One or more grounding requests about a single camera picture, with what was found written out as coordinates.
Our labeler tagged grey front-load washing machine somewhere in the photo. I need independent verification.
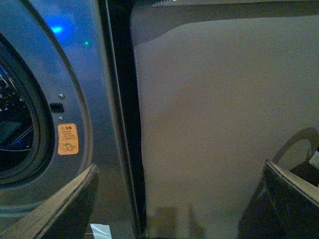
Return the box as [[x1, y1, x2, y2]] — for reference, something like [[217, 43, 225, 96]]
[[0, 0, 143, 239]]

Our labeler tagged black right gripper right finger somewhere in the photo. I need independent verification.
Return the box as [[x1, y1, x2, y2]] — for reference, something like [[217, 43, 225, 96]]
[[238, 161, 319, 239]]

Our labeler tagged orange warning sticker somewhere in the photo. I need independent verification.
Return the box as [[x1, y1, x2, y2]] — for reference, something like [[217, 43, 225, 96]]
[[57, 123, 79, 155]]

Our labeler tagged white tape label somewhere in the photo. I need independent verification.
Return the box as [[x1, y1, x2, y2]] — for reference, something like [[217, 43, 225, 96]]
[[90, 224, 112, 239]]

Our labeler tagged black rubber door gasket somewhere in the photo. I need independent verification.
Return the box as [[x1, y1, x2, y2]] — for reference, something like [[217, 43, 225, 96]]
[[0, 35, 55, 188]]

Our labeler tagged steel perforated drum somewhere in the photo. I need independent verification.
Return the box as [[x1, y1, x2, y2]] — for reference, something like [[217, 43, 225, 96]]
[[0, 66, 33, 171]]

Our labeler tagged beige side cabinet panel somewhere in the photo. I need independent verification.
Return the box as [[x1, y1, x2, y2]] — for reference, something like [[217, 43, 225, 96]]
[[131, 0, 319, 239]]

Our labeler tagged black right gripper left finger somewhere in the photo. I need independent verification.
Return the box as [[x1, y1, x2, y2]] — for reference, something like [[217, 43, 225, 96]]
[[0, 164, 99, 239]]

